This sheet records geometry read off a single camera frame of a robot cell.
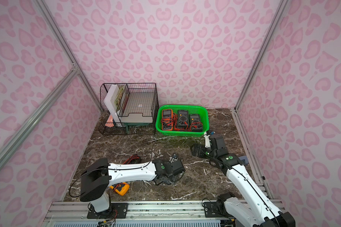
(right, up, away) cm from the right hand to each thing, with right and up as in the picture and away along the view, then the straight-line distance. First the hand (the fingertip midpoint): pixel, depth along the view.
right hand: (196, 147), depth 79 cm
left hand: (-13, -16, +2) cm, 21 cm away
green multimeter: (+2, +12, +21) cm, 24 cm away
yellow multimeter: (-41, -22, -3) cm, 47 cm away
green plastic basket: (+9, +23, +31) cm, 40 cm away
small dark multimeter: (-37, -9, +9) cm, 39 cm away
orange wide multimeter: (-18, +15, +21) cm, 32 cm away
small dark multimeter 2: (-12, -4, -4) cm, 14 cm away
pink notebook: (-60, +14, +24) cm, 66 cm away
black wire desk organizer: (-47, +24, +27) cm, 59 cm away
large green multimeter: (-7, +14, +19) cm, 25 cm away
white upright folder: (-55, +25, +14) cm, 62 cm away
